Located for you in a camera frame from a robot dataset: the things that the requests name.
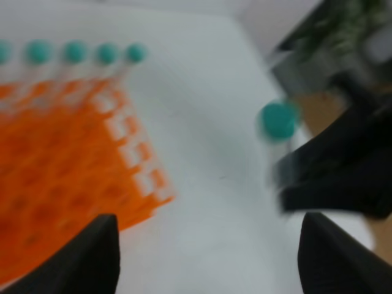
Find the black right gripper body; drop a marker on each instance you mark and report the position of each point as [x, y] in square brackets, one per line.
[347, 167]

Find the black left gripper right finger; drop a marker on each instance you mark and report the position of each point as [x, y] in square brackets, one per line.
[331, 261]

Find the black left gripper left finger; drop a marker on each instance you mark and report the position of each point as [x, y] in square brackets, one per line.
[89, 263]

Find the teal capped clear test tube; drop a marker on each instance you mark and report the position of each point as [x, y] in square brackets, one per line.
[277, 126]

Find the orange test tube rack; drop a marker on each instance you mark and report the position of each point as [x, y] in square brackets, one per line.
[86, 154]

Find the teal capped racked tube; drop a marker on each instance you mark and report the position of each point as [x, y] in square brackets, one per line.
[6, 55]
[37, 54]
[73, 57]
[134, 54]
[104, 64]

